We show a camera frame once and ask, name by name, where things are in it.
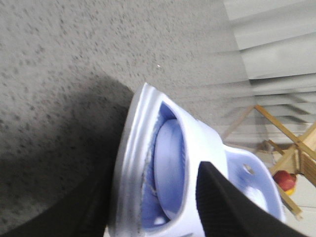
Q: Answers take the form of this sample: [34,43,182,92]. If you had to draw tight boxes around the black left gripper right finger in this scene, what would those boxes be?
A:
[196,161,303,237]

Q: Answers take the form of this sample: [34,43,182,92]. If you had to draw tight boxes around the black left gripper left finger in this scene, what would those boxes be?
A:
[0,158,117,237]

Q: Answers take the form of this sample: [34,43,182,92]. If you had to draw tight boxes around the light blue slipper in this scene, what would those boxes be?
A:
[108,83,228,237]
[150,120,287,237]

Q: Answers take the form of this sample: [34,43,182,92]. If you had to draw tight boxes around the red and yellow ball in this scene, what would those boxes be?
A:
[273,170,297,196]

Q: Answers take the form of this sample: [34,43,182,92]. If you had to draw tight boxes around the wooden folding chair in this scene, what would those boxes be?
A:
[222,104,316,219]

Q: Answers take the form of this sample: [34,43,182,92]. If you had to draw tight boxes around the pale grey-green curtain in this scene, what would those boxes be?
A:
[222,0,316,158]

